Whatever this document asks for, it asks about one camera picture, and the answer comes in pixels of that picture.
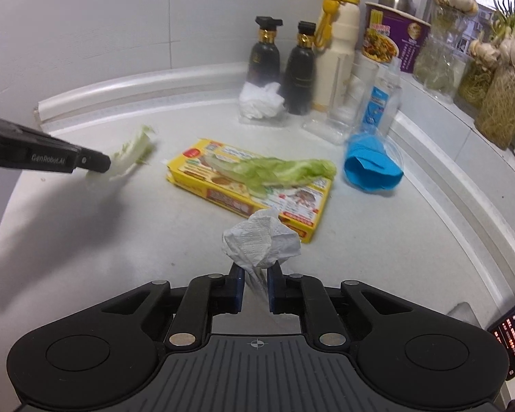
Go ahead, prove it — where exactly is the crumpled white tissue by bottles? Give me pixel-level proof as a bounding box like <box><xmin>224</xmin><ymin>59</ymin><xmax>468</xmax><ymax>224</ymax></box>
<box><xmin>239</xmin><ymin>82</ymin><xmax>285</xmax><ymax>120</ymax></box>

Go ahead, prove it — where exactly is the purple instant noodle cup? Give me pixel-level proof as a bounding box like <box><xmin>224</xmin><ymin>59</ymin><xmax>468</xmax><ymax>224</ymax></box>
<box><xmin>361</xmin><ymin>2</ymin><xmax>431</xmax><ymax>73</ymax></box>

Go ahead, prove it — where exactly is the clear spray bottle blue label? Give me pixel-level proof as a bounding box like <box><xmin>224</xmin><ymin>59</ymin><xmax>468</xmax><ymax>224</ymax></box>
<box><xmin>361</xmin><ymin>57</ymin><xmax>402</xmax><ymax>136</ymax></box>

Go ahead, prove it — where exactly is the white paper towel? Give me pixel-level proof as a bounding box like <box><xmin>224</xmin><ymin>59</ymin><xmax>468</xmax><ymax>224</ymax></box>
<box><xmin>221</xmin><ymin>208</ymin><xmax>301</xmax><ymax>274</ymax></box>

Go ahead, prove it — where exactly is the black gold-collared bottle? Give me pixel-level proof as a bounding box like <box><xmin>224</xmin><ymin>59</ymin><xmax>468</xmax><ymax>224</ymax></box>
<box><xmin>281</xmin><ymin>21</ymin><xmax>316</xmax><ymax>115</ymax></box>
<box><xmin>246</xmin><ymin>16</ymin><xmax>284</xmax><ymax>88</ymax></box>

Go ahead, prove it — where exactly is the clear plastic tray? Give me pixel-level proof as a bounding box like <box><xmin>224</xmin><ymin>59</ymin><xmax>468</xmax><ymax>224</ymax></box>
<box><xmin>302</xmin><ymin>117</ymin><xmax>351</xmax><ymax>145</ymax></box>

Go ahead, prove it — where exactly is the blue cloth in cup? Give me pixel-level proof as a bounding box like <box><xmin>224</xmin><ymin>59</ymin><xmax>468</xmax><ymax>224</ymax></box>
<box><xmin>343</xmin><ymin>132</ymin><xmax>404</xmax><ymax>193</ymax></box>

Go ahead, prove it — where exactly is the black gold-collared bottle right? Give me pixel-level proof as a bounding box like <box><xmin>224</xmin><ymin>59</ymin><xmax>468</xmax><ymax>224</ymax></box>
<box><xmin>281</xmin><ymin>21</ymin><xmax>316</xmax><ymax>115</ymax></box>

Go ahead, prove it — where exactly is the pale cabbage leaf piece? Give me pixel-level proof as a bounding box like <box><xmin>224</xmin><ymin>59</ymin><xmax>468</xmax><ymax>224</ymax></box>
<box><xmin>86</xmin><ymin>126</ymin><xmax>156</xmax><ymax>182</ymax></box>

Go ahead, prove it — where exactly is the clear plastic cup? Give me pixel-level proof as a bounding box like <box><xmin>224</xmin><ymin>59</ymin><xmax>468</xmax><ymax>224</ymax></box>
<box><xmin>424</xmin><ymin>47</ymin><xmax>469</xmax><ymax>103</ymax></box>

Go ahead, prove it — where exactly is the yellow food package box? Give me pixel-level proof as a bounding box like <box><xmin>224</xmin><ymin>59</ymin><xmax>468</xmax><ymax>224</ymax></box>
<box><xmin>166</xmin><ymin>139</ymin><xmax>337</xmax><ymax>244</ymax></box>

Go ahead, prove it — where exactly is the garlic sprouts jar cluster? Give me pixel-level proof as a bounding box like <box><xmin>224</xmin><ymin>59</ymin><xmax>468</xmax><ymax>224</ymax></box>
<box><xmin>457</xmin><ymin>0</ymin><xmax>515</xmax><ymax>150</ymax></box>

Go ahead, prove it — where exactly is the tall clear glass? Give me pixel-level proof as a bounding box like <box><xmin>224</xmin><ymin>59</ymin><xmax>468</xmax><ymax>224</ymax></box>
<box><xmin>329</xmin><ymin>54</ymin><xmax>379</xmax><ymax>130</ymax></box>

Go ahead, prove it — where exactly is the black gold-collared bottle left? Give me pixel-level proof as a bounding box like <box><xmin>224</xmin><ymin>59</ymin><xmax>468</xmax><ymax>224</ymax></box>
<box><xmin>246</xmin><ymin>16</ymin><xmax>284</xmax><ymax>88</ymax></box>

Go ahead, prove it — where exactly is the cream bottle yellow cap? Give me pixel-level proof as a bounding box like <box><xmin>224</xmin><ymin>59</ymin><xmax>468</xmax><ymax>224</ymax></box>
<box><xmin>311</xmin><ymin>0</ymin><xmax>361</xmax><ymax>113</ymax></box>

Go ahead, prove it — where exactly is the green lettuce leaf on box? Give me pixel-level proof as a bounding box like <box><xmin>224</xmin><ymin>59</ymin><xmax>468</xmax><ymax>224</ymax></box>
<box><xmin>204</xmin><ymin>154</ymin><xmax>337</xmax><ymax>198</ymax></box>

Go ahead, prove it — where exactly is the garlic sprouts glass vase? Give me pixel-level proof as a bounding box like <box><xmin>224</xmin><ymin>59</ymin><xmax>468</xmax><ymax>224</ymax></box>
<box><xmin>413</xmin><ymin>0</ymin><xmax>478</xmax><ymax>88</ymax></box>

